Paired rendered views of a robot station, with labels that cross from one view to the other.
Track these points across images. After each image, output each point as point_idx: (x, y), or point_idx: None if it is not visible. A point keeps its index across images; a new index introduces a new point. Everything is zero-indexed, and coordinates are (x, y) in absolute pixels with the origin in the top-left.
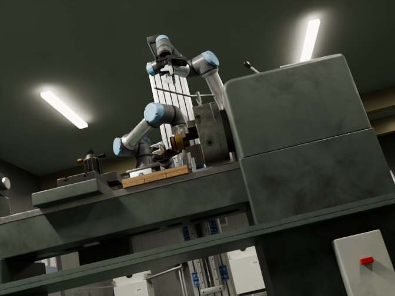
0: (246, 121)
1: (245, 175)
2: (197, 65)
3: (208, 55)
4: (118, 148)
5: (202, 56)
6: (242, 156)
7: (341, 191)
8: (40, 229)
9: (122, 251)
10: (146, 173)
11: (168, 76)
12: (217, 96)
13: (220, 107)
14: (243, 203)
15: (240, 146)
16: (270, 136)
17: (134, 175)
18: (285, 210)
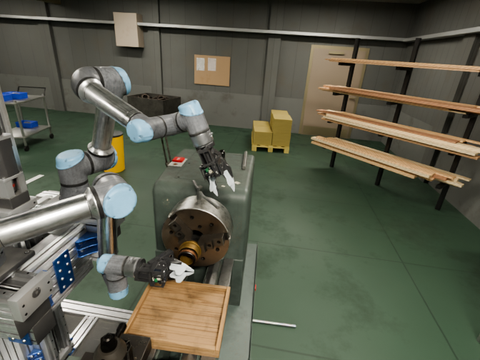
0: (246, 227)
1: (242, 271)
2: (110, 90)
3: (130, 83)
4: None
5: (121, 79)
6: (243, 257)
7: (246, 252)
8: None
9: None
10: (44, 284)
11: (211, 181)
12: (108, 133)
13: (104, 146)
14: None
15: (243, 250)
16: (246, 233)
17: (25, 300)
18: (242, 281)
